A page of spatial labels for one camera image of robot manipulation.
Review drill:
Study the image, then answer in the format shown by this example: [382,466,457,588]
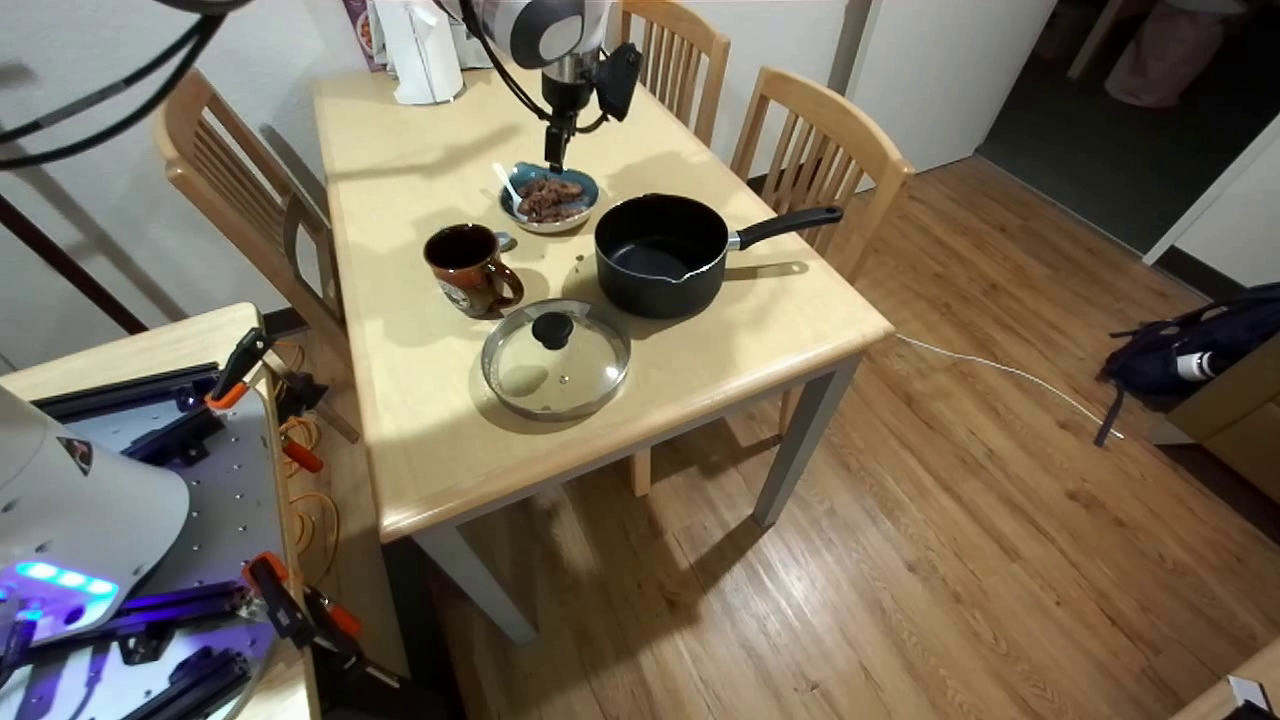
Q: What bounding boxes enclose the wooden furniture corner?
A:
[1174,637,1280,720]

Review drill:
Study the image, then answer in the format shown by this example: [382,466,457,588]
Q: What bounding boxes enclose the light wooden slat-back chair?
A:
[724,64,918,285]
[157,64,352,334]
[599,0,738,149]

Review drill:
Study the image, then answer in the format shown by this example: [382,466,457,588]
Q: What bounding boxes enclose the orange black bar clamp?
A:
[203,325,275,417]
[236,552,404,695]

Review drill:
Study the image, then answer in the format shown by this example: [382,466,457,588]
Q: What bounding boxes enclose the pink bin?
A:
[1099,0,1235,111]

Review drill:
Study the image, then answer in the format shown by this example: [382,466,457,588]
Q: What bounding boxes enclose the orange wires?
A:
[273,405,343,591]

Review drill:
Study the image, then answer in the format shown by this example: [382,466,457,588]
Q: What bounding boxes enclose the light wooden robot stand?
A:
[0,299,324,720]

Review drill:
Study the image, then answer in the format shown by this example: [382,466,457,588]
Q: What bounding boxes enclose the black cable bundle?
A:
[0,0,252,172]

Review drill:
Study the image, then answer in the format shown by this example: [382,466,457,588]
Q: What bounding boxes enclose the blue bowl with brown cereal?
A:
[495,160,605,241]

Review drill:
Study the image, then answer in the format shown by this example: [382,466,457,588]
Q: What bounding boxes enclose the white floor cable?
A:
[886,328,1132,447]

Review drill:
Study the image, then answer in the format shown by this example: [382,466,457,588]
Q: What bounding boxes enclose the black saucepan with handle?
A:
[594,191,848,325]

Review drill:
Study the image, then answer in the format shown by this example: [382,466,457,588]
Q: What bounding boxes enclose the grey table leg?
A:
[409,521,540,649]
[751,353,863,530]

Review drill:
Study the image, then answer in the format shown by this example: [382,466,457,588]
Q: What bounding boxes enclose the grey perforated mounting plate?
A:
[0,383,293,720]

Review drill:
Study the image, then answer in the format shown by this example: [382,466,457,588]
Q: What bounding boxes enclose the black metal bracket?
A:
[118,645,256,720]
[75,577,252,659]
[118,405,232,473]

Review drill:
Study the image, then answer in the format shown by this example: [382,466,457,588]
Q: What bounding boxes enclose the brown glazed mug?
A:
[420,219,527,325]

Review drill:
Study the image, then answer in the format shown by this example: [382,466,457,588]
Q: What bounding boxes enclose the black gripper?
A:
[538,46,599,172]

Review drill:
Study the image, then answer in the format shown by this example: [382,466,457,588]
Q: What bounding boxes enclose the dark backpack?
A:
[1093,280,1280,453]

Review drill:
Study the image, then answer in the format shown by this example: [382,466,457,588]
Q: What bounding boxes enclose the purple printed package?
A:
[340,0,393,71]

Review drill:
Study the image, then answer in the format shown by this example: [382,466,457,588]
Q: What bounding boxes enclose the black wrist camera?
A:
[594,40,648,127]

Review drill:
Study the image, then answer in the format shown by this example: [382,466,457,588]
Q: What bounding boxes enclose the glass pot lid black knob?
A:
[477,297,638,427]

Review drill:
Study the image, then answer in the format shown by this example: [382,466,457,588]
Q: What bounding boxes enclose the black metal bar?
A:
[30,360,226,427]

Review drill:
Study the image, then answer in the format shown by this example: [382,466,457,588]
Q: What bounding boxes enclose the white plastic spoon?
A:
[489,160,532,223]

